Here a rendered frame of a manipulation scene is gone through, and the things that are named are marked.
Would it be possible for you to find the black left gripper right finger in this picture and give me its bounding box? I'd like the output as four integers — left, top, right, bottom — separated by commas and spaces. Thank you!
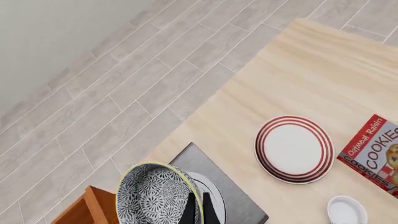
203, 192, 224, 224

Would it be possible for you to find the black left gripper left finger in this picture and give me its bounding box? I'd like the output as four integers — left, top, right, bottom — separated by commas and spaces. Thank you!
179, 192, 203, 224

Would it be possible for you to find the wooden cabinet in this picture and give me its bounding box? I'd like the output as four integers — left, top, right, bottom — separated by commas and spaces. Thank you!
50, 185, 121, 224

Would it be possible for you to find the white plate with red rings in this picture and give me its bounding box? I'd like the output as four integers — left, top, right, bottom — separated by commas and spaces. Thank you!
254, 114, 337, 185

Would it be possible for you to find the small white ramekin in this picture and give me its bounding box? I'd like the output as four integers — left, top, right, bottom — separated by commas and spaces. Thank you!
326, 195, 369, 224

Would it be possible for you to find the oatmeal raisin cookies box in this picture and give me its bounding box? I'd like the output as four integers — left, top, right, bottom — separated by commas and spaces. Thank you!
336, 113, 398, 200

